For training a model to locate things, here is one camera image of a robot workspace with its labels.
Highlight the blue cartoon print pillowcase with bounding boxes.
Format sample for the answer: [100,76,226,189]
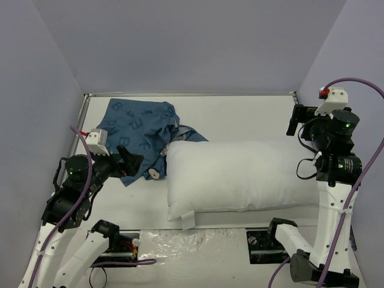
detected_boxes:
[97,98,206,187]

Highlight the white pillow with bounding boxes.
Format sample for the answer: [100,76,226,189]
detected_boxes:
[166,138,319,222]

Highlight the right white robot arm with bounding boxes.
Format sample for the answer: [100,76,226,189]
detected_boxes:
[266,104,362,287]

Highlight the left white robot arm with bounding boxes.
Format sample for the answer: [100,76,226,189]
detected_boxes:
[20,145,144,287]

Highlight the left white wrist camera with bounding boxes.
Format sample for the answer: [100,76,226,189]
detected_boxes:
[80,128,110,156]

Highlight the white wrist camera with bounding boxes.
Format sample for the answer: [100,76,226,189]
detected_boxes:
[80,128,110,156]
[314,87,349,116]

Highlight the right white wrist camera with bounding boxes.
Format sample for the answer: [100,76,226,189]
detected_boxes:
[314,87,349,116]

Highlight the aluminium table edge rail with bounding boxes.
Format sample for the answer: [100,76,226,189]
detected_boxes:
[69,94,89,157]

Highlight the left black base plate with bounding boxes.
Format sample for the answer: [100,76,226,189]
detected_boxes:
[93,232,139,268]

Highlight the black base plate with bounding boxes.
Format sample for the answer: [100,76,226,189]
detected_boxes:
[93,232,139,268]
[246,228,288,265]

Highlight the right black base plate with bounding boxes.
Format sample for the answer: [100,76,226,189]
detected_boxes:
[246,228,288,265]

